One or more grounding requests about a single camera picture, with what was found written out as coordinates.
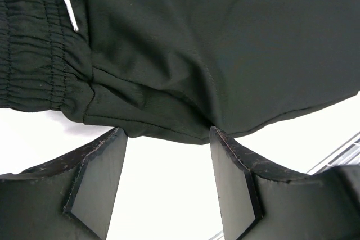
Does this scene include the black trousers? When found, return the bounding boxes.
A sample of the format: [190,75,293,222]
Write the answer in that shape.
[1,0,359,144]

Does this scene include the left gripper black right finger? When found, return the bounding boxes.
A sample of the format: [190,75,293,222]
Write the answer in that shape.
[209,126,360,240]

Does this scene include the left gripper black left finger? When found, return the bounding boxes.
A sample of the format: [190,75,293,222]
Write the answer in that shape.
[1,128,127,240]

